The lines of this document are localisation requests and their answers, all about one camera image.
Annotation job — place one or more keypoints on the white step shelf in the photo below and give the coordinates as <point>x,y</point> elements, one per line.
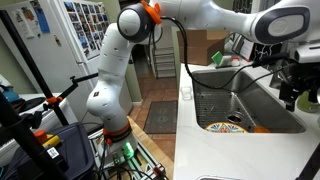
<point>164,61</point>

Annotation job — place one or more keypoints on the blue paper sheet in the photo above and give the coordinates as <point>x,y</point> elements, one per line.
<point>41,20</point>

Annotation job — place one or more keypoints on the stainless steel sink basin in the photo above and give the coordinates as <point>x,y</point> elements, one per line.
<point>266,110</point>

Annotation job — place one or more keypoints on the colourful floral patterned plate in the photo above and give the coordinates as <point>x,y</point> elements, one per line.
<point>226,128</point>

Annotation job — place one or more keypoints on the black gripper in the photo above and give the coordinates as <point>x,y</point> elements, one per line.
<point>300,78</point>

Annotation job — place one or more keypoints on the green sponge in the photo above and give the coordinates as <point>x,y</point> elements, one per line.
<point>218,59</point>

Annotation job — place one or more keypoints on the yellow emergency stop button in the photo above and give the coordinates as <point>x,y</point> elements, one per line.
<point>46,138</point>

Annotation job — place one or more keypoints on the dark storage bin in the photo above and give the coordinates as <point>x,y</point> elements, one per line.
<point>76,150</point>

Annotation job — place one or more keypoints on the black tripod with orange clamp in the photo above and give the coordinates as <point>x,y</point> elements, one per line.
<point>36,76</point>

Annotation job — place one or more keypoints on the teal kettle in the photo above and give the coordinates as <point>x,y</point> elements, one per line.
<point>9,95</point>

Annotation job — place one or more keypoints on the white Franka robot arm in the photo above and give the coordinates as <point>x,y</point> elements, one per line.
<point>113,66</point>

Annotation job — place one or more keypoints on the orange round fruit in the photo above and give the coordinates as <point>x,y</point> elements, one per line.
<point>262,129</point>

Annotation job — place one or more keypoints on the thick black stand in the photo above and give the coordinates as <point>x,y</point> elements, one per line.
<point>20,140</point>

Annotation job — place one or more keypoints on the brown cardboard box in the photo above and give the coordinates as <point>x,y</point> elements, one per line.
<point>203,43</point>

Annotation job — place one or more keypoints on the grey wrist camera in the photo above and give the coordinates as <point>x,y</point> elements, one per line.
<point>308,53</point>

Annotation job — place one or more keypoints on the metal sink drain strainer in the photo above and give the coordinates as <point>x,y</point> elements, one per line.
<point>235,118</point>

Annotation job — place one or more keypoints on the black camera stand leg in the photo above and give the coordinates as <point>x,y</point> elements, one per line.
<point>310,165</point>

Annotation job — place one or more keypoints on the small white red container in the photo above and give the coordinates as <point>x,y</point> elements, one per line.
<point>235,61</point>

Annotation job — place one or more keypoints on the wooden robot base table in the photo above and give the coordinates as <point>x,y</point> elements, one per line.
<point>148,141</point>

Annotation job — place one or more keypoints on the white refrigerator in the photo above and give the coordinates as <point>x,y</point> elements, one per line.
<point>60,66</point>

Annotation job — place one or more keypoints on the patterned floor rug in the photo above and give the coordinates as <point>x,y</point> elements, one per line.
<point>161,116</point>

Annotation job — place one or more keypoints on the photo collage sheet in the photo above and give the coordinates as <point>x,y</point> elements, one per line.
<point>86,23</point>

